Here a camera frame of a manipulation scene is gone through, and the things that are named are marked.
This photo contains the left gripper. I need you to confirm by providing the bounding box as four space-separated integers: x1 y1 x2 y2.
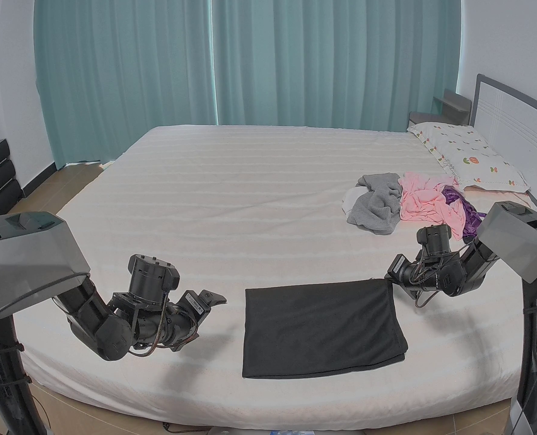
159 289 228 351

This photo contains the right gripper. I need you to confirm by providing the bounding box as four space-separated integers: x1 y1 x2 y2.
387 254 430 300

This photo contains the black T-shirt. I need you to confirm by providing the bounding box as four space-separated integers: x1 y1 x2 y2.
242 278 408 380

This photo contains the pink garment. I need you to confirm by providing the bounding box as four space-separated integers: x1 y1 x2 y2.
399 171 467 241

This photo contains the grey garment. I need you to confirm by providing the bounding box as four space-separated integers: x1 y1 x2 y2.
346 172 404 235

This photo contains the purple garment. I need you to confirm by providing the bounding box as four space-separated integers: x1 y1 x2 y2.
441 185 486 240

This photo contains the white garment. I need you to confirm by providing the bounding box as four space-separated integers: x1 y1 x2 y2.
342 186 366 214

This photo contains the bed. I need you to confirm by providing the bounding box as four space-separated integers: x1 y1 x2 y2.
10 74 537 429

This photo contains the white printed pillow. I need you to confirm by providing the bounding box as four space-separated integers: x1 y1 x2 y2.
406 122 531 194

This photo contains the grey bedside table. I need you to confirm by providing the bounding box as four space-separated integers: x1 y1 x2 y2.
408 89 472 128

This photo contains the blue-green curtain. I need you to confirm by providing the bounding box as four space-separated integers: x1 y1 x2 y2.
34 0 219 169
210 0 461 131

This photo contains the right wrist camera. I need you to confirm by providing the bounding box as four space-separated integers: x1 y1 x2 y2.
414 225 459 267

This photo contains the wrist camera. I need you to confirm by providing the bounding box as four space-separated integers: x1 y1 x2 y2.
414 225 459 267
112 254 181 317

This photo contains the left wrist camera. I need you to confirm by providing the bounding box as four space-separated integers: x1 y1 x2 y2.
112 254 181 317

